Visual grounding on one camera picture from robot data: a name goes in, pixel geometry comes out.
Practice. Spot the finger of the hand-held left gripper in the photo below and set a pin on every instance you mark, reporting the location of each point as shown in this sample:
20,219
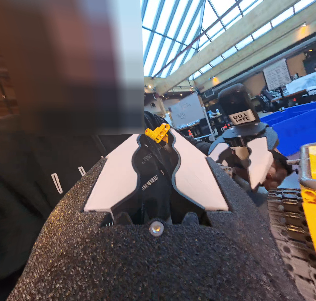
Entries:
218,150
260,162

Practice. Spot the person's left hand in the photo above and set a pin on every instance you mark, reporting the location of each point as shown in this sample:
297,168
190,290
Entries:
277,172

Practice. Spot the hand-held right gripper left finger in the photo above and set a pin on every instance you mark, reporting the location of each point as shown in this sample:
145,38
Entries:
113,180

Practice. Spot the person's left forearm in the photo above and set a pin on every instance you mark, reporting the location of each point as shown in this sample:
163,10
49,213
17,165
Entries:
201,146

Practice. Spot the white rolling whiteboard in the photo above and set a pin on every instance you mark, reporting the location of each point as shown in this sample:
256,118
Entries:
187,111
276,74

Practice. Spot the yellow toy brick cylinder assembly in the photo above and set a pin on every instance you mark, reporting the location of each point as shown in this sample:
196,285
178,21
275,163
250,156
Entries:
161,130

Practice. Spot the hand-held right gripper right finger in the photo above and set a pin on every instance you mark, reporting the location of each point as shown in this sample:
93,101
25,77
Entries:
197,180

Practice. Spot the tracked toy brick vehicle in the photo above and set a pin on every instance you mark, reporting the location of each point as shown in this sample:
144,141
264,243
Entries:
291,219

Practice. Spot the blue plastic tub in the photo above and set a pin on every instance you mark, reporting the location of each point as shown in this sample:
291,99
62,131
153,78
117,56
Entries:
291,128

